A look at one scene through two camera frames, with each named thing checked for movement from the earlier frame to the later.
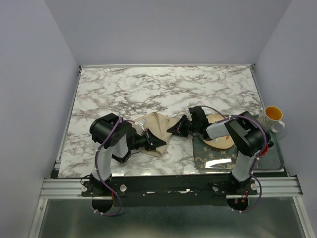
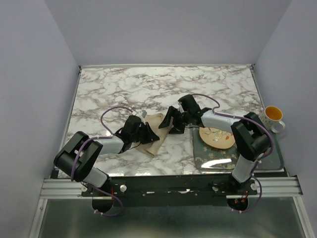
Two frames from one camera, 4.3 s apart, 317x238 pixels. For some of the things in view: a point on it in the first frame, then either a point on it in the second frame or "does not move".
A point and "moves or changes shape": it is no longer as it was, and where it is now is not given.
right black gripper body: x=186 y=126 to x=180 y=119
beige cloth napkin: x=159 y=124 moves or changes shape
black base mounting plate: x=171 y=191 does not move
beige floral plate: x=225 y=142 does not move
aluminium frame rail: x=72 y=188 does not move
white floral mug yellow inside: x=271 y=118 does not move
